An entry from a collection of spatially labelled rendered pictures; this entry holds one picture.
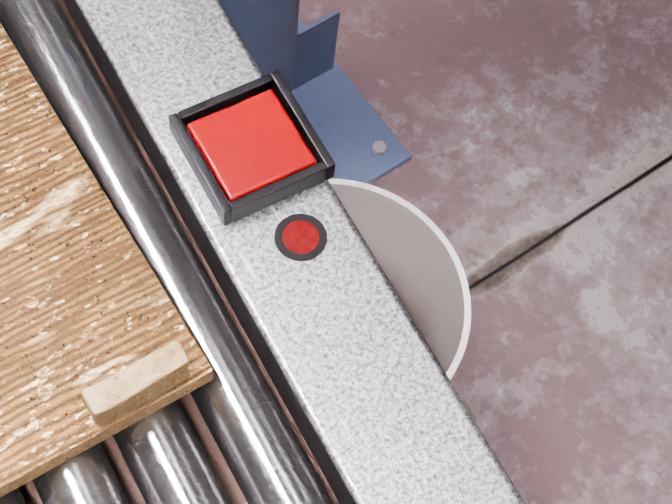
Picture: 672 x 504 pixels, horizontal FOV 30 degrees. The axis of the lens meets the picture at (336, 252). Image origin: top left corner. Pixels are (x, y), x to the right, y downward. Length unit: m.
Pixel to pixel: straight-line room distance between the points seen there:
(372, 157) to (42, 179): 1.12
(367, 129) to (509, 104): 0.23
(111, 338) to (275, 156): 0.15
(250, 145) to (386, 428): 0.19
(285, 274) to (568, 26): 1.34
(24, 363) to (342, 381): 0.18
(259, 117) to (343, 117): 1.09
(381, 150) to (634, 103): 0.41
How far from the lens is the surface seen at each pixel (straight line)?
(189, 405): 0.76
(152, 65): 0.82
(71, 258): 0.73
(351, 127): 1.85
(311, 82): 1.89
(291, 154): 0.77
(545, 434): 1.72
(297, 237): 0.76
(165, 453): 0.70
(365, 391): 0.72
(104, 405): 0.67
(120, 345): 0.71
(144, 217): 0.76
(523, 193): 1.85
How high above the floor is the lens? 1.59
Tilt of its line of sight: 64 degrees down
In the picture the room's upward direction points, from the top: 10 degrees clockwise
